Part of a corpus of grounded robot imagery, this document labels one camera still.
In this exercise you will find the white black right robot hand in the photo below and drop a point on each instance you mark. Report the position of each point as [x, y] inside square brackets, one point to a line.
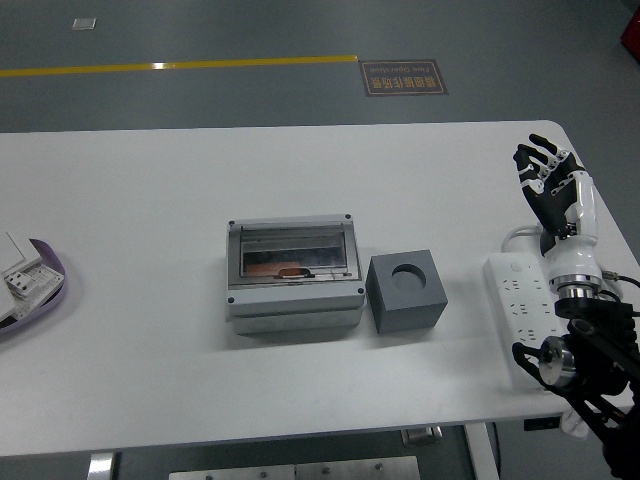
[575, 250]

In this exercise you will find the grey electrical enclosure box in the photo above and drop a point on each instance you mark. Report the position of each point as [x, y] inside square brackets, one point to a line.
[295, 310]

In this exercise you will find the orange cylinder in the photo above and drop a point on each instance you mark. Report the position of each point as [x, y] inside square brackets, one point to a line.
[267, 269]

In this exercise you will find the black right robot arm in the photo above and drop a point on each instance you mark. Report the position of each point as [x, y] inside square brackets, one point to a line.
[595, 345]

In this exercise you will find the black table control box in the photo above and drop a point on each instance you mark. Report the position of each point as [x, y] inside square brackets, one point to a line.
[542, 424]

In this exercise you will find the grey cube with round hole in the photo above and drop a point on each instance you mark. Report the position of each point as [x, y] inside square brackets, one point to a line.
[405, 310]

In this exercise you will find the white power strip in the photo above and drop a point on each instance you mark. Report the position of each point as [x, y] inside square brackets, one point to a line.
[520, 295]

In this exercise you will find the white table leg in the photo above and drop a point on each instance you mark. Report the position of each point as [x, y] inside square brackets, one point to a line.
[100, 467]
[482, 455]

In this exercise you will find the red object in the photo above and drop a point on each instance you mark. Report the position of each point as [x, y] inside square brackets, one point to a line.
[632, 32]

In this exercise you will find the purple tray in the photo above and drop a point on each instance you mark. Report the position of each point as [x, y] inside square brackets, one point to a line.
[60, 280]

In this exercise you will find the white perforated plate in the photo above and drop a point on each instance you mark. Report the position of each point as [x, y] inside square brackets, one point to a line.
[45, 282]

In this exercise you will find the small grey floor plate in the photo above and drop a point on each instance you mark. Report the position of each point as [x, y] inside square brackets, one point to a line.
[84, 23]

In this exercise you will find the white socket module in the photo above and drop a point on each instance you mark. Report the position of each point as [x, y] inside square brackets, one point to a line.
[16, 284]

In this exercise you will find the white flat panel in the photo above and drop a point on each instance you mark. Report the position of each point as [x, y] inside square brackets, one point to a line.
[10, 250]

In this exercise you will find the grey metal table bracket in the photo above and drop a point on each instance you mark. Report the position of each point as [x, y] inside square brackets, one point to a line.
[422, 435]

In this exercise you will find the grey metal base plate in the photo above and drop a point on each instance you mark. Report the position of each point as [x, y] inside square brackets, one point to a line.
[295, 471]

